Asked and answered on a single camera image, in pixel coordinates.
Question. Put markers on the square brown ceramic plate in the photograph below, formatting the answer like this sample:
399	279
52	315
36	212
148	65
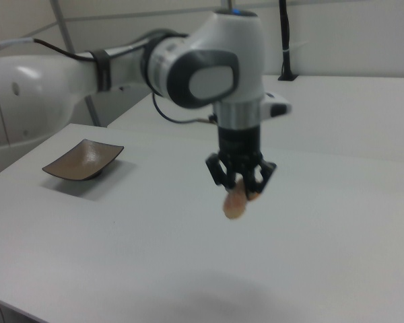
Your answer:
84	161

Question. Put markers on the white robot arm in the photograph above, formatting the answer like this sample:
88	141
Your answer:
222	40

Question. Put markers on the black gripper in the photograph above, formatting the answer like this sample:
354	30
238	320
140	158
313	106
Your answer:
239	141

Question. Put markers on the sugared oval bread roll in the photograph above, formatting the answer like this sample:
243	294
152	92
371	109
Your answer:
234	205

